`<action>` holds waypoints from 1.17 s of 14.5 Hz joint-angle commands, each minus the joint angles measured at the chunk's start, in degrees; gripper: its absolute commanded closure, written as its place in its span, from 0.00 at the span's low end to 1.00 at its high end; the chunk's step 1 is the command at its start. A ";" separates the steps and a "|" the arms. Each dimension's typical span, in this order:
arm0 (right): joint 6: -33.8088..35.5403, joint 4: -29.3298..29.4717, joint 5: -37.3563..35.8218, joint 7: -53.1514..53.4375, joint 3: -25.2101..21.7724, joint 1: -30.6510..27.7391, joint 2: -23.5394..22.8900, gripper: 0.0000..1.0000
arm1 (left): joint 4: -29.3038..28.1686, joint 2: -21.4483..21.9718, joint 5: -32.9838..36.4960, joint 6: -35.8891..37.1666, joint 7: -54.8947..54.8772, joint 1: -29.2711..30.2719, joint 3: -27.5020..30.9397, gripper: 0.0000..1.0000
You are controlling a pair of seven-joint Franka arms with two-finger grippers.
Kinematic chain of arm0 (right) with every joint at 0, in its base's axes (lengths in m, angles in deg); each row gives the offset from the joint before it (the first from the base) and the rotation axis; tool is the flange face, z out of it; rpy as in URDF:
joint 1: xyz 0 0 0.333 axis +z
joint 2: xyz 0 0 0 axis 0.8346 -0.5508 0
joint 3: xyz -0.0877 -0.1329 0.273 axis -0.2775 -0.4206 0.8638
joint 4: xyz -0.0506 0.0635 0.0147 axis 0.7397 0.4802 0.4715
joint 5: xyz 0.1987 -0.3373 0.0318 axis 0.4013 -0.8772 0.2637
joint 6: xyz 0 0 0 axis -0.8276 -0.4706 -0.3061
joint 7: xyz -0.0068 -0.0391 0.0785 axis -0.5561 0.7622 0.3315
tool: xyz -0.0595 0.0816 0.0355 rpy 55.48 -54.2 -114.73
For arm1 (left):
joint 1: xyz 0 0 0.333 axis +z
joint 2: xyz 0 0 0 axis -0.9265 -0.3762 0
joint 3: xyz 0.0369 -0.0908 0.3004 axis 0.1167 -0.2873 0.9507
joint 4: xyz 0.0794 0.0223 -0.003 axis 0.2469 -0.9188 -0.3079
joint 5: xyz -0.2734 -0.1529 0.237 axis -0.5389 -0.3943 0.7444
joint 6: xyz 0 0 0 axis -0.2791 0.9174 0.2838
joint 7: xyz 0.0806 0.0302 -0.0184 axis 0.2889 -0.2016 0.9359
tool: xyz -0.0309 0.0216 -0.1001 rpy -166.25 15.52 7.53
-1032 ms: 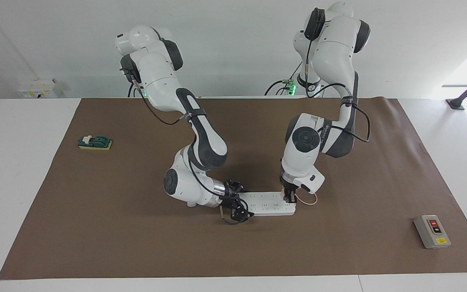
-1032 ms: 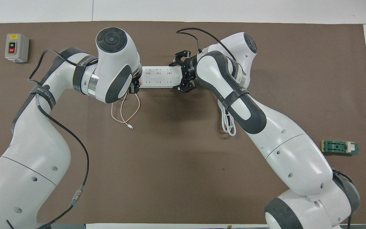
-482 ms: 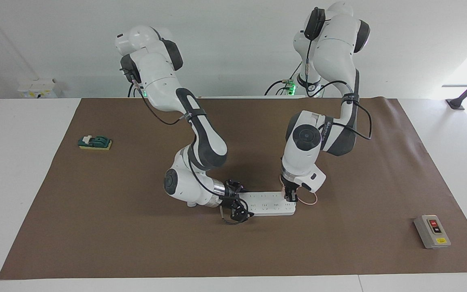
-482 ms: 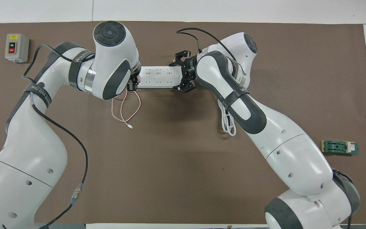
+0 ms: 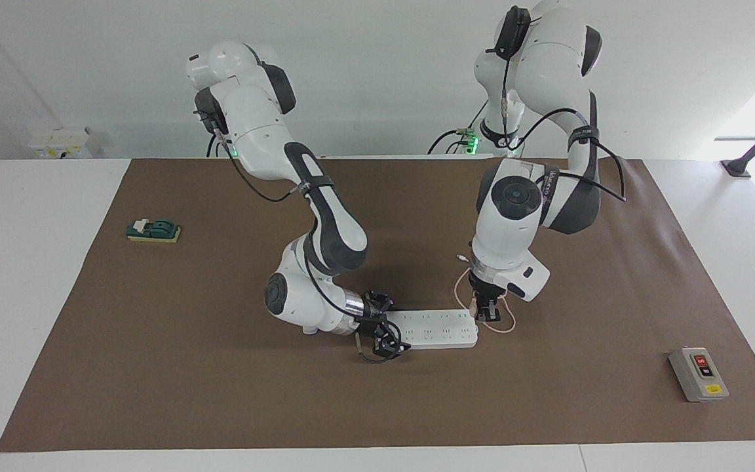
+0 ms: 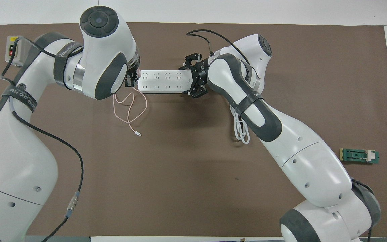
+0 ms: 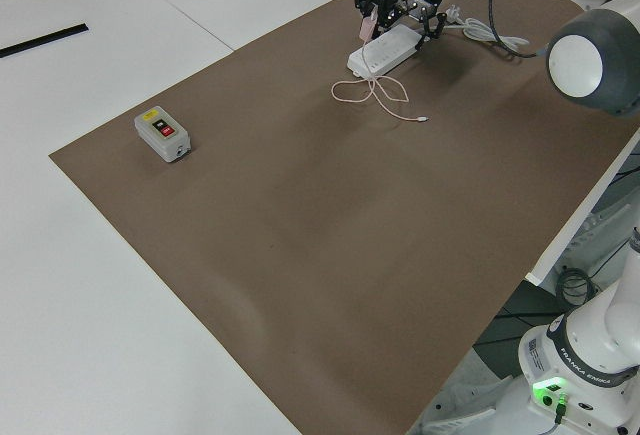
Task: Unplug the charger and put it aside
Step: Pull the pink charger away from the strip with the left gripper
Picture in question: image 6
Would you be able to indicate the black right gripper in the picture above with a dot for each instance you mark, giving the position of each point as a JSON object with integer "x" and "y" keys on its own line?
{"x": 201, "y": 72}

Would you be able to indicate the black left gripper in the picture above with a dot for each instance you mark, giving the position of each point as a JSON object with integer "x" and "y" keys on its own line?
{"x": 134, "y": 72}

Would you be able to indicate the pink charger adapter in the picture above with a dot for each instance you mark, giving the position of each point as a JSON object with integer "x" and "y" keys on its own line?
{"x": 139, "y": 74}

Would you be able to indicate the white power strip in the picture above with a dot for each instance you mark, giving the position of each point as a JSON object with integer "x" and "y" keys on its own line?
{"x": 166, "y": 82}

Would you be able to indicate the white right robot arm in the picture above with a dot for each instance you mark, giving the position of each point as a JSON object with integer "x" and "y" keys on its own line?
{"x": 314, "y": 168}

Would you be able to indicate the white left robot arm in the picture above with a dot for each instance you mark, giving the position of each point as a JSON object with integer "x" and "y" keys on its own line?
{"x": 12, "y": 158}

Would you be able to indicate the brown table mat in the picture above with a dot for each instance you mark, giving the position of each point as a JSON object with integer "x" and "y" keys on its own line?
{"x": 180, "y": 188}

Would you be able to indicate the green circuit board fixture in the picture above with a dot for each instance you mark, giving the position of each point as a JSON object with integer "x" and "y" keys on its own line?
{"x": 354, "y": 155}

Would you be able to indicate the grey on-off switch box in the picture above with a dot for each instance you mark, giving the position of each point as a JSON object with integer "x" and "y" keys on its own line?
{"x": 10, "y": 50}

